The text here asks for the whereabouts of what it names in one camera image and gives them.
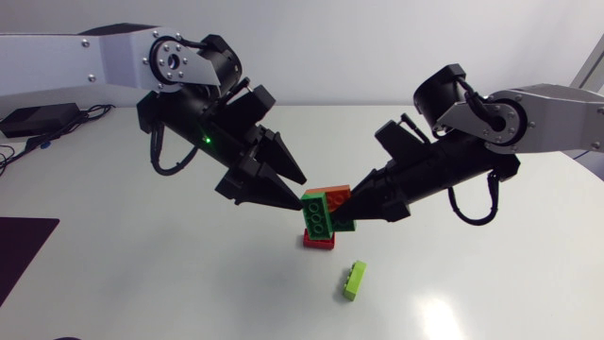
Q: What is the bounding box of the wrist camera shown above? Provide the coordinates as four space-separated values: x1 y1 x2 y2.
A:
375 112 431 160
220 77 277 138

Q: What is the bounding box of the dark mat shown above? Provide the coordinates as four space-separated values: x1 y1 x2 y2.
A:
0 216 60 308

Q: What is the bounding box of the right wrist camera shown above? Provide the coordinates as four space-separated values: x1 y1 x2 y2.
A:
375 112 431 160

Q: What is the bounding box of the dark green toy brick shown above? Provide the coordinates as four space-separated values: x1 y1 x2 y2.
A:
300 191 357 237

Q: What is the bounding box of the red toy brick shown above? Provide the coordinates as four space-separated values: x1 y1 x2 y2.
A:
302 229 337 251

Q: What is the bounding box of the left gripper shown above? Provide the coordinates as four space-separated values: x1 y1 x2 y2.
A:
136 87 309 213

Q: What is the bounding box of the black power cable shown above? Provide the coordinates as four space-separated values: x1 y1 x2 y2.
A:
0 144 18 178
23 103 115 153

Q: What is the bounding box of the lime green toy brick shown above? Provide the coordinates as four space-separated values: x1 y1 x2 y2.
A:
342 260 368 302

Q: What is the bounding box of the black power brick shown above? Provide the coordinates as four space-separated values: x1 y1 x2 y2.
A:
0 102 80 139

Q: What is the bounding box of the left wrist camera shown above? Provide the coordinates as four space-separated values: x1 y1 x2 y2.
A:
220 77 277 138

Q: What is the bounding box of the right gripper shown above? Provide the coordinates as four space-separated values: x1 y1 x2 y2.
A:
329 131 522 224

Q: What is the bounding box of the orange toy brick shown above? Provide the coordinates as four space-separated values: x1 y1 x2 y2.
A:
304 184 353 213

